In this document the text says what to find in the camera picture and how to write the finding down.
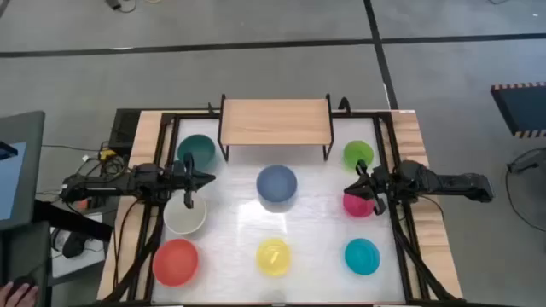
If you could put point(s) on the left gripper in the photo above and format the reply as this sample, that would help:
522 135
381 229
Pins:
188 196

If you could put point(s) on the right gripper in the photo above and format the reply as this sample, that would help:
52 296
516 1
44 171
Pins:
384 183

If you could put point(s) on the pink plastic bowl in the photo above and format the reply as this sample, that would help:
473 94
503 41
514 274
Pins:
357 207

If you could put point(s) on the dark teal plastic bowl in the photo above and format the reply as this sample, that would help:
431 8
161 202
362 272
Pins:
199 147

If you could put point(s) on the green plastic bowl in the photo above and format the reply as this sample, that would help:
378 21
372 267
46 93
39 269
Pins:
358 151

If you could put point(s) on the white plastic bowl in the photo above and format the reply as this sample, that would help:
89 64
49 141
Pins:
183 218

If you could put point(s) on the cyan plastic bowl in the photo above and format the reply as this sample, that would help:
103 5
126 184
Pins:
362 256

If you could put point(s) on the blue plastic bowl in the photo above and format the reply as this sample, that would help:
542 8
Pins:
276 183

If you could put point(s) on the red plastic bowl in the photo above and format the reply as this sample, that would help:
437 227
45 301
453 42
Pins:
175 262

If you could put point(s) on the yellow translucent plastic bowl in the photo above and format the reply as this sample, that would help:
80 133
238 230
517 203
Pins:
273 256

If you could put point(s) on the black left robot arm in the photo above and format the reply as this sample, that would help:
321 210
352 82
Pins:
106 185

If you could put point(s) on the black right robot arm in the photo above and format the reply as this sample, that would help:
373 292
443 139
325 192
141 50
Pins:
448 183

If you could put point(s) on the wooden shelf riser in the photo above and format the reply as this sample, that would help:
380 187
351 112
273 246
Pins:
275 121

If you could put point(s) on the black perforated box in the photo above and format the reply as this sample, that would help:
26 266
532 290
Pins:
123 128

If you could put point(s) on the yellow plug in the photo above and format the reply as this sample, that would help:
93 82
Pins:
106 153

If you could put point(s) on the orange plug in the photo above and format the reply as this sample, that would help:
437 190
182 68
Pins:
83 204

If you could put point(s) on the black desk bar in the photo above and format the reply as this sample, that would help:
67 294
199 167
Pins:
72 221

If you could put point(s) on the grey floor device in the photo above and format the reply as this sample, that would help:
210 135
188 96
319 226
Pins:
526 164

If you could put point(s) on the hazard striped dark platform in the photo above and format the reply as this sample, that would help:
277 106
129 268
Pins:
522 111

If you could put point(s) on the grey monitor blue screen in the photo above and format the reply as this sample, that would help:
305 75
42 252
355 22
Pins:
21 179

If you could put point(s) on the black power adapter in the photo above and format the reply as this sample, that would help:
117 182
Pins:
113 4

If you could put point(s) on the person's hand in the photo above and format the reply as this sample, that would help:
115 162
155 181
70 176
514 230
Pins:
17 299

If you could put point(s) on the black aluminium table frame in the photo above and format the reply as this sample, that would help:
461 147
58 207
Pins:
402 256

